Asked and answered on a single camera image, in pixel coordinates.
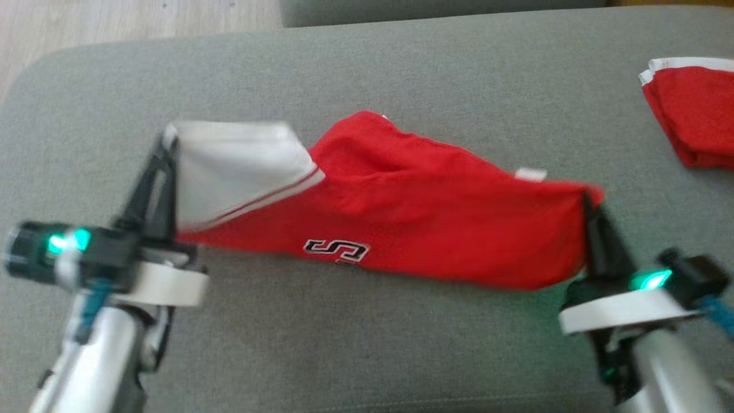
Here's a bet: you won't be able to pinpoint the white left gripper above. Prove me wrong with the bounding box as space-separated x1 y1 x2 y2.
57 135 210 309

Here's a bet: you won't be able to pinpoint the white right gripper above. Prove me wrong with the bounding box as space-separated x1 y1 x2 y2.
559 192 698 337

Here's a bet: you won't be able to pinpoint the red shorts white waistband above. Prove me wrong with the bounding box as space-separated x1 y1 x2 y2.
638 56 734 170

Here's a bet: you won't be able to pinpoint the red shorts with white stripes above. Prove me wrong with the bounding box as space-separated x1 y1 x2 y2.
163 110 606 291

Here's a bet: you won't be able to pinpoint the large grey sofa seat cushion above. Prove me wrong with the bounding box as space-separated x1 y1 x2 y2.
0 5 734 413

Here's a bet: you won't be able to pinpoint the teal left camera cable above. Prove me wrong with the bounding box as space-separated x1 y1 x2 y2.
79 278 114 345

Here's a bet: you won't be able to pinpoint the teal camera cable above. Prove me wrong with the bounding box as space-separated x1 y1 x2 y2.
79 278 114 345
697 294 734 340

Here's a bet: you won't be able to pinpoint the teal right camera cable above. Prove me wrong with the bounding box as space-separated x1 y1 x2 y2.
697 294 734 340

